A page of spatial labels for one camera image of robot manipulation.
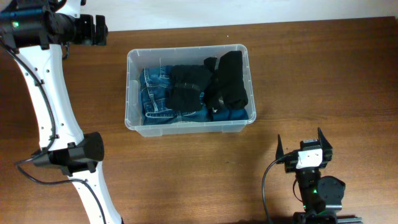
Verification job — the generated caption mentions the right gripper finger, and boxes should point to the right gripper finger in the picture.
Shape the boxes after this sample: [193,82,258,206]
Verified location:
[318,128,332,151]
[275,134,285,161]

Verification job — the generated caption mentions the blue taped shirt bundle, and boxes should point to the blue taped shirt bundle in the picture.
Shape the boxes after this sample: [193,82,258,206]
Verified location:
[210,109,248,121]

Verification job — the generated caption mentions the dark blue jeans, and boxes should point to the dark blue jeans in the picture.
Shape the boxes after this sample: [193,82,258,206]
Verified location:
[139,65,210,125]

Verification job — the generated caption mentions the black taped clothing bundle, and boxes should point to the black taped clothing bundle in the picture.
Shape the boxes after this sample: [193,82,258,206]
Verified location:
[204,50,248,121]

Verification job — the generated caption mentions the black cloth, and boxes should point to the black cloth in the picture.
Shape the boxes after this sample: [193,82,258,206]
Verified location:
[166,65,213,113]

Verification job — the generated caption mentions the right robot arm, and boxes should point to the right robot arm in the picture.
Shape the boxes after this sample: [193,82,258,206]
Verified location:
[275,129,363,224]

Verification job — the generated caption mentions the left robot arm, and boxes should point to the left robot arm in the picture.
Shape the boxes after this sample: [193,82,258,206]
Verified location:
[1,0,123,223]

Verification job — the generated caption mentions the clear plastic storage bin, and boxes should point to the clear plastic storage bin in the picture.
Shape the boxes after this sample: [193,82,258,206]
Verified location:
[124,44,257,137]

